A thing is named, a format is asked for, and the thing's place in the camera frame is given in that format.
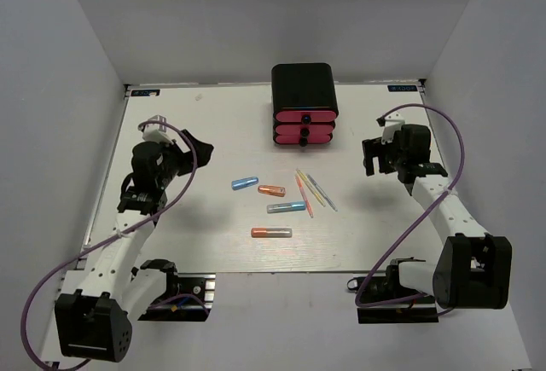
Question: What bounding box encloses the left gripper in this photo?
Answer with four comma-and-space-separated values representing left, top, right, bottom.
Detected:
157, 130, 215, 188

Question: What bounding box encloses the blue correction tape case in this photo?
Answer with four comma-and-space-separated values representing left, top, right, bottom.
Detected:
231, 177, 258, 191

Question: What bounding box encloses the blue gel pen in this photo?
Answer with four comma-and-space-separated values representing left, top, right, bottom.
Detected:
306, 173, 338, 212

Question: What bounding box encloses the pink drawer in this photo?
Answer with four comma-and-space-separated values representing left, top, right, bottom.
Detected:
274, 121, 336, 137
275, 109, 338, 125
273, 134, 333, 147

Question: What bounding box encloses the red gel pen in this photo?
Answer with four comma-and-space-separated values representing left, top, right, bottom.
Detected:
294, 173, 314, 218

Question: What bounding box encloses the orange correction tape case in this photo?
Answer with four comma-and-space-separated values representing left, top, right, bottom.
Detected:
258, 185, 286, 197

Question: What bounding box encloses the yellow gel pen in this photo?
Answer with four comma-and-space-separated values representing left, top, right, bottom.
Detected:
296, 169, 326, 207

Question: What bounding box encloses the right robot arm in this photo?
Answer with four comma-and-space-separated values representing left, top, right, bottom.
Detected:
363, 125, 512, 310

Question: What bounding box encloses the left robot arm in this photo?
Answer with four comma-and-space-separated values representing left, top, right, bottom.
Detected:
55, 130, 214, 362

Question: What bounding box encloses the white table board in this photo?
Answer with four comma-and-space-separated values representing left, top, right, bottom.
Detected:
84, 84, 466, 273

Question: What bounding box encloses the black drawer cabinet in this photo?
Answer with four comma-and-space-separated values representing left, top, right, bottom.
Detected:
271, 62, 339, 137

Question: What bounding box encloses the blue capped lead case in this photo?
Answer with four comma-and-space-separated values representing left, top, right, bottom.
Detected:
266, 201, 307, 214

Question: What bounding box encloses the orange capped lead case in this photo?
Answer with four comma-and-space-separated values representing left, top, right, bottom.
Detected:
251, 228, 293, 239

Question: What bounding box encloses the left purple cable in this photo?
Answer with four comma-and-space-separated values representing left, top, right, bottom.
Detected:
20, 119, 211, 367

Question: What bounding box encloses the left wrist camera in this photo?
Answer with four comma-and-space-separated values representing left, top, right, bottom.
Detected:
138, 115, 172, 144

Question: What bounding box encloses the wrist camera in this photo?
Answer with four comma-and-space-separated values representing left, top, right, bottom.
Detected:
377, 113, 405, 145
138, 115, 172, 144

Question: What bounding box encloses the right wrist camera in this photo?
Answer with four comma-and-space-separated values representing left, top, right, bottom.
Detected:
377, 113, 405, 145

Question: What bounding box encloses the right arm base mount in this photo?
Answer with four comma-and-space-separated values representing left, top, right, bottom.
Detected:
357, 273, 439, 325

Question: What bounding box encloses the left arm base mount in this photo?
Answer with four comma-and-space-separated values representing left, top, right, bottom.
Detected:
139, 274, 216, 322

